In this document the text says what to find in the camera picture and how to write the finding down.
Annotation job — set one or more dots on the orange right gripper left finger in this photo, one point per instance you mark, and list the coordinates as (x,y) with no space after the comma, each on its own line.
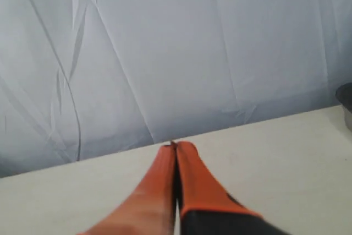
(150,208)

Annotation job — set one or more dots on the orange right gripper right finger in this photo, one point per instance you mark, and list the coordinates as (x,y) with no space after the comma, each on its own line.
(206,207)

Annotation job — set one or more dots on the grey metal bowl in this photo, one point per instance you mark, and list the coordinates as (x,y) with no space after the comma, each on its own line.
(344,97)

